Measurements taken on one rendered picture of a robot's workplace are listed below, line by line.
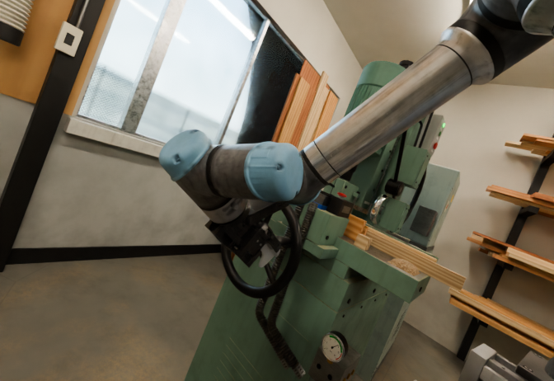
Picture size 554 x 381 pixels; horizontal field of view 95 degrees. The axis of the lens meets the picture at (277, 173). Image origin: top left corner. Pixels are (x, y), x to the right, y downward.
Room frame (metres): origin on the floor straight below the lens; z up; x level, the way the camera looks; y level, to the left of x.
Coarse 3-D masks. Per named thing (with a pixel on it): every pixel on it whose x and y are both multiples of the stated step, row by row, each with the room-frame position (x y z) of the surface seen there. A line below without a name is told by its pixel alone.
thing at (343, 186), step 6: (336, 180) 0.93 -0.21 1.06; (342, 180) 0.91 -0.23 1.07; (330, 186) 0.93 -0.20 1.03; (336, 186) 0.92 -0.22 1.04; (342, 186) 0.91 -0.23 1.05; (348, 186) 0.93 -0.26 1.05; (354, 186) 0.98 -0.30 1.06; (330, 192) 0.93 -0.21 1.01; (336, 192) 0.91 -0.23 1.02; (342, 192) 0.92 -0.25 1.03; (348, 192) 0.95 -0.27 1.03; (348, 198) 0.96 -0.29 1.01
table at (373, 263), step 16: (304, 240) 0.71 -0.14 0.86; (336, 240) 0.75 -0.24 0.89; (352, 240) 0.79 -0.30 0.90; (320, 256) 0.67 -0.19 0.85; (336, 256) 0.74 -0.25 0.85; (352, 256) 0.71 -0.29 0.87; (368, 256) 0.69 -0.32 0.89; (384, 256) 0.73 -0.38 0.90; (368, 272) 0.68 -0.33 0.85; (384, 272) 0.65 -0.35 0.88; (400, 272) 0.63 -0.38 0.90; (384, 288) 0.64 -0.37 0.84; (400, 288) 0.62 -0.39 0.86; (416, 288) 0.61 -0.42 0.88
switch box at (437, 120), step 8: (432, 120) 1.08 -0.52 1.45; (440, 120) 1.06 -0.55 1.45; (424, 128) 1.09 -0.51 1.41; (432, 128) 1.07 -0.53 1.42; (440, 128) 1.09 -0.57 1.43; (432, 136) 1.07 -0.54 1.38; (440, 136) 1.13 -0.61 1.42; (416, 144) 1.09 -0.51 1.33; (424, 144) 1.08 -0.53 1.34; (432, 144) 1.07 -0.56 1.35
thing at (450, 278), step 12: (372, 240) 0.84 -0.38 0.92; (384, 240) 0.82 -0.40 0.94; (396, 252) 0.79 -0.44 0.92; (408, 252) 0.77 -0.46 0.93; (420, 264) 0.74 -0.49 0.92; (432, 264) 0.72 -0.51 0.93; (432, 276) 0.72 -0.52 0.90; (444, 276) 0.70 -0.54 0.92; (456, 276) 0.68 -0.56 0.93; (456, 288) 0.68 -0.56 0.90
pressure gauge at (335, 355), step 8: (328, 336) 0.64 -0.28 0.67; (336, 336) 0.62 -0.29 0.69; (344, 336) 0.64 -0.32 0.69; (328, 344) 0.63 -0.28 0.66; (336, 344) 0.62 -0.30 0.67; (344, 344) 0.62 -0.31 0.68; (328, 352) 0.63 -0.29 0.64; (336, 352) 0.61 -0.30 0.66; (344, 352) 0.60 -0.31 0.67; (328, 360) 0.64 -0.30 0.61; (336, 360) 0.61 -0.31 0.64
